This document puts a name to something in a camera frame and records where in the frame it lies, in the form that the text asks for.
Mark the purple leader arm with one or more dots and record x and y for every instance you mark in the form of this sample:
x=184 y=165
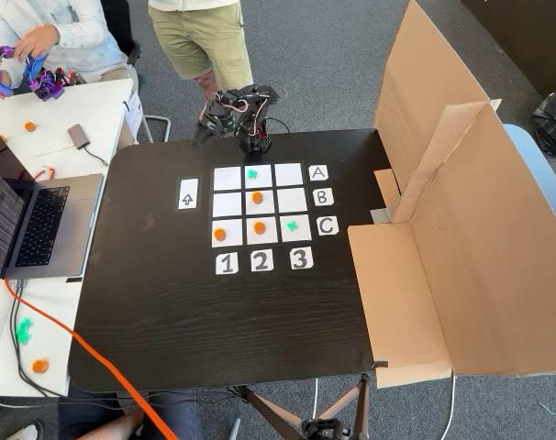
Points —
x=48 y=88

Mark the white paper grid square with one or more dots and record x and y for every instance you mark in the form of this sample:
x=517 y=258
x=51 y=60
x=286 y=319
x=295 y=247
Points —
x=227 y=204
x=304 y=234
x=264 y=182
x=269 y=208
x=227 y=179
x=234 y=227
x=271 y=237
x=288 y=175
x=292 y=200

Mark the green cross token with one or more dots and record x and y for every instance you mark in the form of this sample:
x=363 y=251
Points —
x=252 y=173
x=26 y=323
x=23 y=337
x=293 y=225

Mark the light blue round table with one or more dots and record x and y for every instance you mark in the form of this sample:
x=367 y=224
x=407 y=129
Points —
x=532 y=160

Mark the person's left hand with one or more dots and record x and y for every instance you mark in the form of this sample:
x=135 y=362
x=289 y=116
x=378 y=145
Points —
x=37 y=40

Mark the white arrow paper sheet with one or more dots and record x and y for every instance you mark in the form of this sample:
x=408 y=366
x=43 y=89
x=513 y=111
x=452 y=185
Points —
x=188 y=188

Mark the white paper sign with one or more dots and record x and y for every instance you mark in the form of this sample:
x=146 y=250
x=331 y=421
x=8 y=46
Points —
x=134 y=112

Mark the person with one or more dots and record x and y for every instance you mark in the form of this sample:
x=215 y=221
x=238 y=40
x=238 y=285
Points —
x=200 y=32
x=99 y=414
x=76 y=32

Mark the paper label letter A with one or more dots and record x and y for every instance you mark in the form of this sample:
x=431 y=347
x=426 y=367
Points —
x=319 y=172

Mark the grey usb hub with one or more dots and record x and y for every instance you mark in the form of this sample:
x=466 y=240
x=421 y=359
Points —
x=79 y=136

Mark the paper label letter B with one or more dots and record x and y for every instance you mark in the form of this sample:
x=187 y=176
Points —
x=323 y=197

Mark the paper label number 1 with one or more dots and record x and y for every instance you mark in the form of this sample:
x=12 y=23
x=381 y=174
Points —
x=227 y=264

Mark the black chair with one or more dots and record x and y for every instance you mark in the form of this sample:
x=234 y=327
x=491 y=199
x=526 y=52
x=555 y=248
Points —
x=122 y=27

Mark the paper label number 2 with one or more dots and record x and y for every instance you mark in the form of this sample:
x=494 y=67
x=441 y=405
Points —
x=261 y=261

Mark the paper label letter C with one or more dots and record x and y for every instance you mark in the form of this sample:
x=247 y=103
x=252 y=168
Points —
x=320 y=226

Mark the paper label number 3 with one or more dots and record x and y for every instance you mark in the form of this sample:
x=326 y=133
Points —
x=301 y=258

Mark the grey open laptop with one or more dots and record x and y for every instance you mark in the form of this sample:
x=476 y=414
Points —
x=62 y=229

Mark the grey tape piece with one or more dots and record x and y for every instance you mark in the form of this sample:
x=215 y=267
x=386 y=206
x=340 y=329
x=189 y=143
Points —
x=381 y=215

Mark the large brown cardboard box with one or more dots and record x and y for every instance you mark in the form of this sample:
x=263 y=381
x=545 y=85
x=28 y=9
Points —
x=489 y=256

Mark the dark cabinet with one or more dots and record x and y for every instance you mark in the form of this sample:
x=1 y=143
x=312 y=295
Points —
x=525 y=36

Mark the black brown tripod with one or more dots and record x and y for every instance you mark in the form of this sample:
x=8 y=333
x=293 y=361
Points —
x=324 y=428

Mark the black plastic bag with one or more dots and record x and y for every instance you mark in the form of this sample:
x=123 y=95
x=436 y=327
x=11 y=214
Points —
x=555 y=124

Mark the silver metal tube frame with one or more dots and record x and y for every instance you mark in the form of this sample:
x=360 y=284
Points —
x=161 y=120

